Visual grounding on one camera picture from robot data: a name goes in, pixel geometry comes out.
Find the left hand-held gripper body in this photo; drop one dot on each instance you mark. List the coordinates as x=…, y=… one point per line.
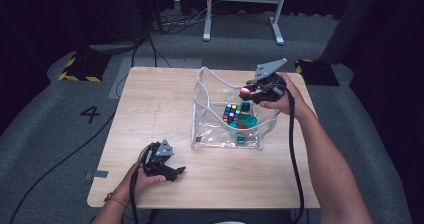
x=154, y=162

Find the white metal stand frame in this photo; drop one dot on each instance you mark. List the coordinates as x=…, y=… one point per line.
x=207, y=24

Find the red studded toy block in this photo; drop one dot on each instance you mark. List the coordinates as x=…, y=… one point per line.
x=245, y=91

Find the light blue glitter block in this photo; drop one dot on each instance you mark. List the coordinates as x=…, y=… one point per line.
x=233, y=125

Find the person's right hand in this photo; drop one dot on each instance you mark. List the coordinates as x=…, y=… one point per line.
x=295, y=100

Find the grey upright post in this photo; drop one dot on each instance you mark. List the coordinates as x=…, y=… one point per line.
x=350, y=24

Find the clear plastic bag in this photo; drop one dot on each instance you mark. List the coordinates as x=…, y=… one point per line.
x=213, y=137

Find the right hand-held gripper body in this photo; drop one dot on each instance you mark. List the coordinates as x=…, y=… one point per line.
x=275, y=87

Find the black yellow striped base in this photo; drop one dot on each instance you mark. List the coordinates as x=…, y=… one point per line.
x=316, y=74
x=86, y=67

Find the multicoloured puzzle cube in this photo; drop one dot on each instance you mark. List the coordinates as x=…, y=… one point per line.
x=230, y=113

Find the blue toy block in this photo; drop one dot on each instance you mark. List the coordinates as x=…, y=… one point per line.
x=245, y=106

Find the grey floor tape strip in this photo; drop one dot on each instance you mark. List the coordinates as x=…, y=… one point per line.
x=96, y=174

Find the grey power strip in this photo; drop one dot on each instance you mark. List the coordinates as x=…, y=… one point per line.
x=110, y=47

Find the green toy block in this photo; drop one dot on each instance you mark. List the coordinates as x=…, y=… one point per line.
x=244, y=119

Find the teal arched toy block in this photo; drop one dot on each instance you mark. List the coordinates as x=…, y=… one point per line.
x=240, y=139

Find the red hollow toy block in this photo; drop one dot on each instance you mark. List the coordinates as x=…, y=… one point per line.
x=242, y=126

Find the person's left hand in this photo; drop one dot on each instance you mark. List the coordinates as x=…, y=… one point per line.
x=137, y=182

